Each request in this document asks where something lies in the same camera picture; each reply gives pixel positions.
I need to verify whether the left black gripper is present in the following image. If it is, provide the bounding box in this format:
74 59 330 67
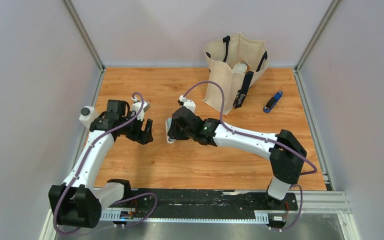
119 111 154 145

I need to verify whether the blue black stapler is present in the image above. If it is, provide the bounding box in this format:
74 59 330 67
263 90 283 113

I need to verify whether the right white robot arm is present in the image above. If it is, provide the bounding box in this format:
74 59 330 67
165 106 307 210

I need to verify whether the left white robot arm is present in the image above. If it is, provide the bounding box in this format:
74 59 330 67
48 98 153 229

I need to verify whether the white bottle black cap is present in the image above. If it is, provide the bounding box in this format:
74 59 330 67
79 106 99 130

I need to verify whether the cream canvas tote bag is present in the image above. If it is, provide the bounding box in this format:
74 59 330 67
203 32 269 115

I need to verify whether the white roll in bag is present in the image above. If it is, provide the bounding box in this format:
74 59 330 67
232 62 249 74

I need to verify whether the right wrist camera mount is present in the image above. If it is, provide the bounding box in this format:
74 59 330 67
177 95 196 113

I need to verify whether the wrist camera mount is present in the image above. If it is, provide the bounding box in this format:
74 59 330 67
130 97 151 122
177 95 196 113

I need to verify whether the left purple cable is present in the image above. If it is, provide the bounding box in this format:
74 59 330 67
52 92 158 236

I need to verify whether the purple cable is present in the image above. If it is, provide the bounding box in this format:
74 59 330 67
182 81 319 232
52 92 158 236

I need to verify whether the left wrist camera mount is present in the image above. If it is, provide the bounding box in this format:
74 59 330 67
130 97 151 122

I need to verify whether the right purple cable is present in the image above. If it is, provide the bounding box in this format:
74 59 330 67
182 81 319 232

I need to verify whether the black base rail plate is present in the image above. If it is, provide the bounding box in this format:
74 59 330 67
104 188 299 221

